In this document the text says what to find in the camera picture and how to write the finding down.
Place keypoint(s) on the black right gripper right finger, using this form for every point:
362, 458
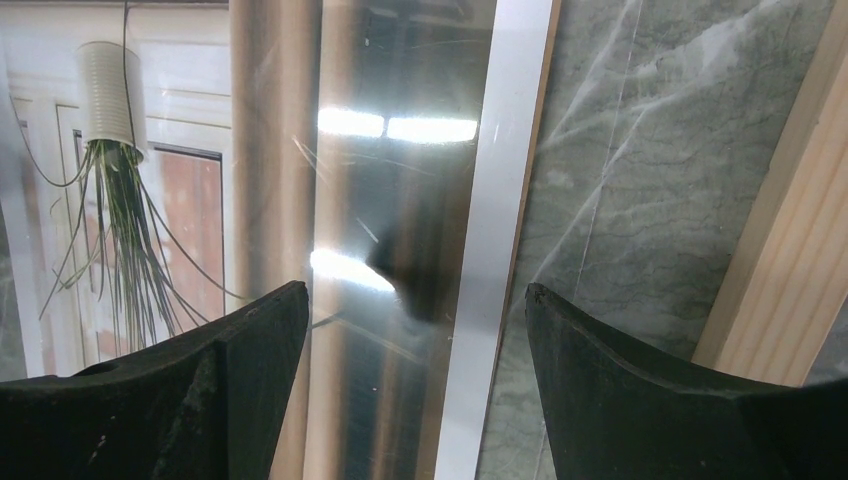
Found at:
616, 407

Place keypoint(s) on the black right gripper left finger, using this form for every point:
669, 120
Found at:
206, 404

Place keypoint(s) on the wooden picture frame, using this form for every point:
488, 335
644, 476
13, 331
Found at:
787, 278

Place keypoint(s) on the plant photo print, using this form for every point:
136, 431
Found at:
199, 166

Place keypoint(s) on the clear glass pane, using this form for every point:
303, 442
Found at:
397, 199

